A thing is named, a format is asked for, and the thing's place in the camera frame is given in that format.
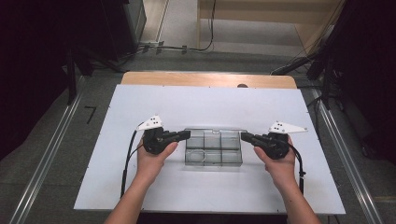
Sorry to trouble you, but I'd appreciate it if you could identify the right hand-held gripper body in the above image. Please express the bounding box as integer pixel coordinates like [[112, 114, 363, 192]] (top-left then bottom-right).
[[258, 120, 309, 161]]

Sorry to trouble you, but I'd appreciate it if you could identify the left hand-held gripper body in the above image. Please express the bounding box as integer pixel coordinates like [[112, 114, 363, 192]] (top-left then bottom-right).
[[136, 114, 176, 156]]

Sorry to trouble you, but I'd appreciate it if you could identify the clear plastic compartment box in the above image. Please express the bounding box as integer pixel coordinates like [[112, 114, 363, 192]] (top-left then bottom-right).
[[184, 127, 248, 168]]

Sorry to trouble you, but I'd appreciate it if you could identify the person's right hand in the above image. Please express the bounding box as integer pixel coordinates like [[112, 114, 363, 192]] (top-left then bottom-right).
[[253, 135, 297, 189]]

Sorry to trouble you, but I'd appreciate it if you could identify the person's left hand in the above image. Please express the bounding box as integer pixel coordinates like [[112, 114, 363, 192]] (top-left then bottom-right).
[[135, 136, 179, 185]]

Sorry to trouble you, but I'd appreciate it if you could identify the white board table cover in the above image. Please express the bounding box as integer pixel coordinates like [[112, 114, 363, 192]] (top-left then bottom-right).
[[73, 83, 347, 216]]

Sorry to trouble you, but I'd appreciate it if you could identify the wooden table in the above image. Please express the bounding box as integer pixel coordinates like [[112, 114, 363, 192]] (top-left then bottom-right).
[[120, 71, 298, 90]]

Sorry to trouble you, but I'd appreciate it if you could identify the black stand leg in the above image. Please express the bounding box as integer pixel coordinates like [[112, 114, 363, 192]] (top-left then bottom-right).
[[65, 46, 78, 106]]

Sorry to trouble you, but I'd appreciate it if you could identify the black curtain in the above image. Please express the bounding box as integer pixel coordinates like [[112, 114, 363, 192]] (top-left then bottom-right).
[[0, 0, 74, 161], [323, 0, 396, 164]]

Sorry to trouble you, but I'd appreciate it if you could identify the dark equipment cabinet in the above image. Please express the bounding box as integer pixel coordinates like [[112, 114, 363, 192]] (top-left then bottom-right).
[[99, 0, 148, 62]]

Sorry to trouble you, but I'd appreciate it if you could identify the light wooden platform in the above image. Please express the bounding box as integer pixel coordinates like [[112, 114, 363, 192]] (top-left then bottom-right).
[[196, 0, 347, 58]]

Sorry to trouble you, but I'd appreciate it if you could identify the right hand-held gripper black cable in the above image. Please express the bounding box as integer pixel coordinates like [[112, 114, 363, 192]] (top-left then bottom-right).
[[287, 143, 307, 196]]

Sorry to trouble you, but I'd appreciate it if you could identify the hand-held gripper black cable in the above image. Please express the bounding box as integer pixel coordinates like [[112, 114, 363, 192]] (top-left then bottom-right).
[[120, 128, 147, 199], [287, 143, 307, 196]]

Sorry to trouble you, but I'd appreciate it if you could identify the left hand-held gripper black cable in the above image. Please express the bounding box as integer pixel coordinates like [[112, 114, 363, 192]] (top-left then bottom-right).
[[120, 128, 147, 199]]

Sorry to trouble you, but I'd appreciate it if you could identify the black cable bundle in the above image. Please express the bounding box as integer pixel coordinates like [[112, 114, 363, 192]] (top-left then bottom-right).
[[306, 94, 326, 141]]

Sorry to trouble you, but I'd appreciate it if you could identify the metal floor rail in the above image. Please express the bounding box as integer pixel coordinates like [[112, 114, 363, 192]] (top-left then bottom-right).
[[310, 88, 386, 224], [7, 76, 89, 224]]

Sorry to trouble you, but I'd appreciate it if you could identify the thin black floor cable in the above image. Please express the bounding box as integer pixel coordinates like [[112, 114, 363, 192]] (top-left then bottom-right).
[[136, 0, 218, 53]]

